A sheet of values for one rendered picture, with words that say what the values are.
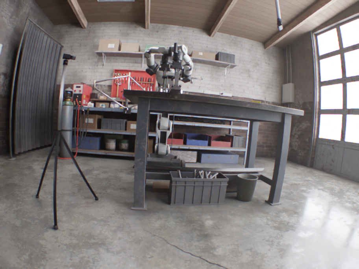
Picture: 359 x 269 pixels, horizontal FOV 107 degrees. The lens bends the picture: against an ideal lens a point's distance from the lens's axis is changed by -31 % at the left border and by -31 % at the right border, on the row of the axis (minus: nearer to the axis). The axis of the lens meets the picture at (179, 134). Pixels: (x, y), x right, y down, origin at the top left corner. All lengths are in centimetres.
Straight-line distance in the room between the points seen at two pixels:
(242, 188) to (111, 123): 222
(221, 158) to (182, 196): 190
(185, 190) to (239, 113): 75
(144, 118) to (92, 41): 324
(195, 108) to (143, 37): 298
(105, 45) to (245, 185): 340
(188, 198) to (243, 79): 330
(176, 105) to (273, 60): 387
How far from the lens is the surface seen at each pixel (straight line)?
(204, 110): 142
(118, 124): 313
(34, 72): 364
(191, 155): 319
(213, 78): 410
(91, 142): 327
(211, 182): 161
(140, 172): 141
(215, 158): 334
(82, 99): 349
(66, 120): 311
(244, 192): 180
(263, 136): 457
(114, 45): 389
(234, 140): 340
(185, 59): 190
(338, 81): 393
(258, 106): 152
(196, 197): 162
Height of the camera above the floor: 69
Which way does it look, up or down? 4 degrees down
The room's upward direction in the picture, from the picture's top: 4 degrees clockwise
